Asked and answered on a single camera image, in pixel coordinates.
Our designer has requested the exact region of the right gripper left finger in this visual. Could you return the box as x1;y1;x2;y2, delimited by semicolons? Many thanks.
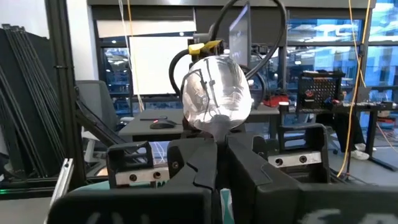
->
46;138;218;224

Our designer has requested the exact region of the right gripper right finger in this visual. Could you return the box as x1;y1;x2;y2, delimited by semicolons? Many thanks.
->
225;123;398;224

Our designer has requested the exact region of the black computer mouse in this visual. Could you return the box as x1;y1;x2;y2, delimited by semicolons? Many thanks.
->
149;119;177;130

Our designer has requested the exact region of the black slim remote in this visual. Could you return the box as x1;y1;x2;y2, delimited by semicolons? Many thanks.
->
139;115;169;122

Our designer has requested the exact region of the dark gray desk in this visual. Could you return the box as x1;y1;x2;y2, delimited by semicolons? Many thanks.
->
118;105;282;142

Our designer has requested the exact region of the red tool case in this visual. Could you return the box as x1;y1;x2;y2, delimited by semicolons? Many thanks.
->
262;94;290;108

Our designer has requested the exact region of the person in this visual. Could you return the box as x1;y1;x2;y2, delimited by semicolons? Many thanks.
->
315;110;377;161

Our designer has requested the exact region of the black diagonal strut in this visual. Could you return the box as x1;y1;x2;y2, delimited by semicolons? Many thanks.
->
75;99;134;147

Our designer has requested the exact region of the black perforated crate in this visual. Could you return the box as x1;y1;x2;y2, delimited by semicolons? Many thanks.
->
296;70;346;113

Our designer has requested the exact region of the white board panel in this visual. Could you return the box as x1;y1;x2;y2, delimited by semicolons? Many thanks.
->
128;35;194;96

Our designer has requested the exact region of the gray office chair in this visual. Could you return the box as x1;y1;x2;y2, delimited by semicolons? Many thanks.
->
75;80;122;156

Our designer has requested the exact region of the silver aluminium extrusion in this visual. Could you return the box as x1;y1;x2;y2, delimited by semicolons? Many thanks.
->
43;157;75;224

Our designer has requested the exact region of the black workbench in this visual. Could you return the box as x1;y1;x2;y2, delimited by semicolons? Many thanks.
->
332;100;398;172

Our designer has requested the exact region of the tilted computer monitor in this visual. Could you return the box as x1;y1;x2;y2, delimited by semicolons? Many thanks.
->
228;2;252;68

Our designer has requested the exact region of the blue glass window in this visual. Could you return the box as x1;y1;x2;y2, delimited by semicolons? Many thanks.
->
101;18;398;147

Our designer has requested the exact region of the black aluminium extrusion stack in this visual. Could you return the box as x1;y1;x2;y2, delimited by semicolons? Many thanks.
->
0;24;67;180

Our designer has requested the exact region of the black looped cable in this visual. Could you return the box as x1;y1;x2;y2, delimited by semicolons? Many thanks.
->
169;0;287;96

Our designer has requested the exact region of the yellow hanging cable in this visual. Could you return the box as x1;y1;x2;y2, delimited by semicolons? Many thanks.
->
336;0;373;179

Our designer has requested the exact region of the yellow cable tag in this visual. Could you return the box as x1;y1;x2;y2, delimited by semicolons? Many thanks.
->
188;39;223;57

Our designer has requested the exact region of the black frame post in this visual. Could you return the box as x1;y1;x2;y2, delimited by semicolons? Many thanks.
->
45;0;87;189

